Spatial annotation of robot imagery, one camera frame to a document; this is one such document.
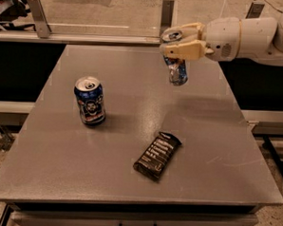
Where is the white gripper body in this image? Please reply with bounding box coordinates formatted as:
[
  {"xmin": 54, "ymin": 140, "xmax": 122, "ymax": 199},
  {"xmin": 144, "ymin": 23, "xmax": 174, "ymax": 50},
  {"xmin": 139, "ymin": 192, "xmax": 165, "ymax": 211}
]
[{"xmin": 202, "ymin": 17, "xmax": 241, "ymax": 62}]

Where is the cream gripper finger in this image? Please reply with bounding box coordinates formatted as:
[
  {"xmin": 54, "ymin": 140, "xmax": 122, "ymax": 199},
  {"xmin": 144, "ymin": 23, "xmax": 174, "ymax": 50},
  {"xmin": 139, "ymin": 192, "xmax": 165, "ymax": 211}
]
[
  {"xmin": 160, "ymin": 40, "xmax": 206, "ymax": 61},
  {"xmin": 163, "ymin": 20, "xmax": 206, "ymax": 43}
]

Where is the silver blue redbull can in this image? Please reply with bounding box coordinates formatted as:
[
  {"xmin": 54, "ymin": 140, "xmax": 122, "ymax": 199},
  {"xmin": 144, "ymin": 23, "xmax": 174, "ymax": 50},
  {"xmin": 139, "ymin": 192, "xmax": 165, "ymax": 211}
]
[{"xmin": 160, "ymin": 29, "xmax": 188, "ymax": 86}]

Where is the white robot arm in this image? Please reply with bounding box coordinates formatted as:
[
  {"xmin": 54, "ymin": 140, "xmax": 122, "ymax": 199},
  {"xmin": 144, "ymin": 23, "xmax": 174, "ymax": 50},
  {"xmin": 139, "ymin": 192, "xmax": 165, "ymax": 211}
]
[{"xmin": 160, "ymin": 12, "xmax": 283, "ymax": 66}]

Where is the blue soda can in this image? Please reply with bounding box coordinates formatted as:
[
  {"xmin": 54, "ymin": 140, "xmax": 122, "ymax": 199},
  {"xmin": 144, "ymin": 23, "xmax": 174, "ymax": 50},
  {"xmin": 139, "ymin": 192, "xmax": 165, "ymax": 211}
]
[{"xmin": 74, "ymin": 76, "xmax": 106, "ymax": 126}]

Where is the black snack bar wrapper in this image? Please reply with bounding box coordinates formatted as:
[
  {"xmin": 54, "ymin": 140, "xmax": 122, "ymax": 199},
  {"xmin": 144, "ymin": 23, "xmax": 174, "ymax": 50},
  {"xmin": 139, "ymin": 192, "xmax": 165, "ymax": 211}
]
[{"xmin": 133, "ymin": 132, "xmax": 181, "ymax": 182}]

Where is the middle metal bracket post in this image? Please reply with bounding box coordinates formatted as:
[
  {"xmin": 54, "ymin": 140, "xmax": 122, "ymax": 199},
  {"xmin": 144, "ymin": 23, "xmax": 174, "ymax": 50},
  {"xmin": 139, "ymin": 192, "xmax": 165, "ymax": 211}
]
[{"xmin": 160, "ymin": 0, "xmax": 174, "ymax": 33}]

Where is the metal bracket post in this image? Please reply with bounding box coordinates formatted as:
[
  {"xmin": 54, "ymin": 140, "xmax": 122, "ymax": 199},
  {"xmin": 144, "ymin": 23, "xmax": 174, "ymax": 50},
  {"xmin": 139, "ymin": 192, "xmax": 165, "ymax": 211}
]
[
  {"xmin": 27, "ymin": 0, "xmax": 51, "ymax": 39},
  {"xmin": 246, "ymin": 1, "xmax": 265, "ymax": 19},
  {"xmin": 160, "ymin": 0, "xmax": 174, "ymax": 33}
]

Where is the right metal bracket post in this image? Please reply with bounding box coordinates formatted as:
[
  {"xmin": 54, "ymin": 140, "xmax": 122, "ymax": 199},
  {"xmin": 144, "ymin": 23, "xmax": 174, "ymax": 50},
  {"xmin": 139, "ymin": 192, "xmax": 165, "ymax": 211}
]
[{"xmin": 246, "ymin": 1, "xmax": 265, "ymax": 19}]

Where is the left metal bracket post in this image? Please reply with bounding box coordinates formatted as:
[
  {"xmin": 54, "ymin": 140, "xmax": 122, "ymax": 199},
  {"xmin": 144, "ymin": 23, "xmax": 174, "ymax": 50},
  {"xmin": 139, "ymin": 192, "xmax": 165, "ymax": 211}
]
[{"xmin": 27, "ymin": 0, "xmax": 51, "ymax": 39}]

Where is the metal rail beam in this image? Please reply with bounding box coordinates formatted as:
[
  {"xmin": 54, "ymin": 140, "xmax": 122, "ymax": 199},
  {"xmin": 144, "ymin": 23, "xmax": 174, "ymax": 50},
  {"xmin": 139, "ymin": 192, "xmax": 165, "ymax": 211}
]
[{"xmin": 0, "ymin": 30, "xmax": 160, "ymax": 47}]

